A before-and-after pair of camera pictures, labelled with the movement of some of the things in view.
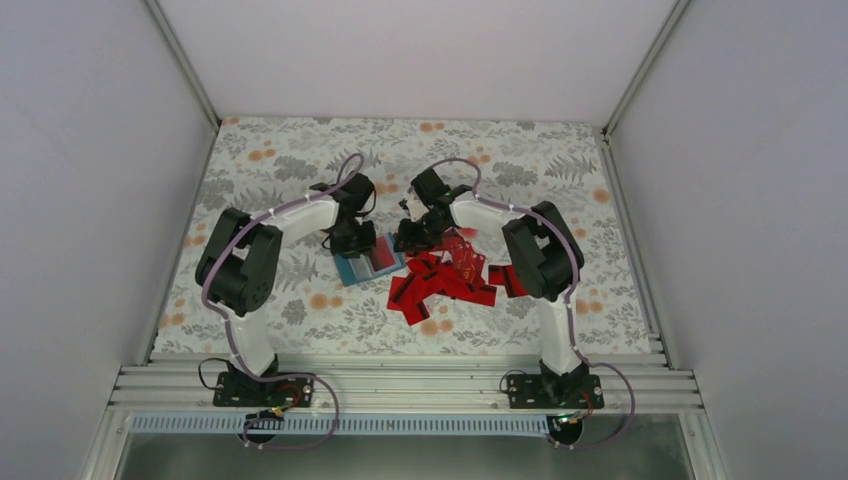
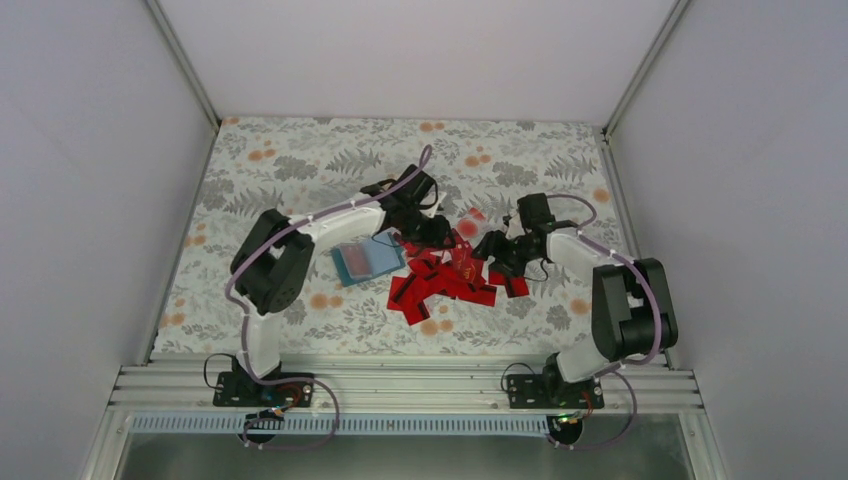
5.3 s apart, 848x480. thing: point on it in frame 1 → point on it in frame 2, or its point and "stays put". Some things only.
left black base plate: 244,389 stays put
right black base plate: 546,391 stays put
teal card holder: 384,256 stays put
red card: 380,254 → 356,260
